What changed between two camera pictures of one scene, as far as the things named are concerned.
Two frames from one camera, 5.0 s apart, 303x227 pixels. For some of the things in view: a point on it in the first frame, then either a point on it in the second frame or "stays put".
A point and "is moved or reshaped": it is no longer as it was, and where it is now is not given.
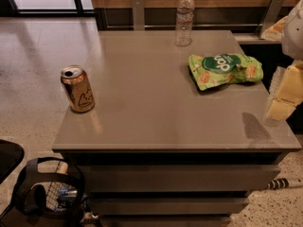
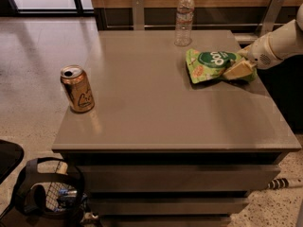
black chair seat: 10,155 stays put
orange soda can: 78,88 stays put
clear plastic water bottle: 185,17 stays put
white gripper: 294,37 -> 259,54
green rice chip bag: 212,70 is moved or reshaped
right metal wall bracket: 273,12 stays put
